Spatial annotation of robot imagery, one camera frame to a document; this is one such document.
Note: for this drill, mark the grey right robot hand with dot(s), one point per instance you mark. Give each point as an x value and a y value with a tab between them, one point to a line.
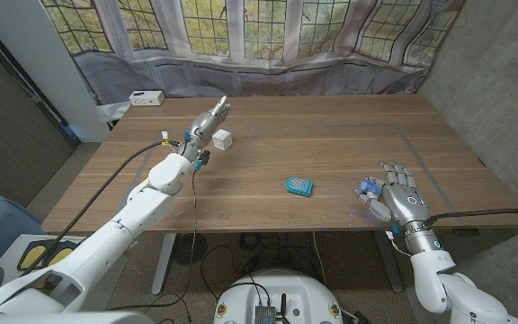
405	200

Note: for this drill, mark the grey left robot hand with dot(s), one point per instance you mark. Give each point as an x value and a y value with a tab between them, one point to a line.
206	127

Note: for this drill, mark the blue toy camera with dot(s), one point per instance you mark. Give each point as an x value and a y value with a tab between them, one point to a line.
369	185

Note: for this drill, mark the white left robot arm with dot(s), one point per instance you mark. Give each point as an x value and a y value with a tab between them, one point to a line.
101	249

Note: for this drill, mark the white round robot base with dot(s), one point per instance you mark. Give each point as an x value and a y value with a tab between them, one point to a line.
277	288

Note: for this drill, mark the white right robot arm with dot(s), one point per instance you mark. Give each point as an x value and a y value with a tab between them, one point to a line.
430	274

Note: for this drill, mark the white cube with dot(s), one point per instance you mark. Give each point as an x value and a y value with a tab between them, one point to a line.
222	139

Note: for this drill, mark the white power strip box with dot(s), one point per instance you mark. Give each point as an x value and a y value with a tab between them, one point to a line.
146	98

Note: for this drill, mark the grey table leg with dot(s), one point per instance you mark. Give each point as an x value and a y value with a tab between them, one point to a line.
389	265

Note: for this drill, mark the printed window backdrop cloth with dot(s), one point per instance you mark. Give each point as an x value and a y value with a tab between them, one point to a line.
263	45

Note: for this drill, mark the round black floor disc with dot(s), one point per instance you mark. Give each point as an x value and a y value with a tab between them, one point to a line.
190	248

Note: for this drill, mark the white table leg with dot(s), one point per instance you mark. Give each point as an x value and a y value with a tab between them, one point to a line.
162	265

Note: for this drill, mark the white partition panel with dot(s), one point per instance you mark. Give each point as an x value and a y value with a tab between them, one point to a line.
47	58

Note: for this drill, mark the grey electronics box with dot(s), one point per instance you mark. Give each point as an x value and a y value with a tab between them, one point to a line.
265	315

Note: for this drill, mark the yellow black foot pedal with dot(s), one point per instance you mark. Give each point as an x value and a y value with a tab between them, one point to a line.
32	256

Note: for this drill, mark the white floor board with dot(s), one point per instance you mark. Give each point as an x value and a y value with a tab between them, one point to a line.
9	252

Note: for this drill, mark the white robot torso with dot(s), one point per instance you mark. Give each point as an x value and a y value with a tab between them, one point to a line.
61	319

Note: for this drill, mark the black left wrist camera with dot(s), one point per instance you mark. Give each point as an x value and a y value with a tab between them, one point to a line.
204	157

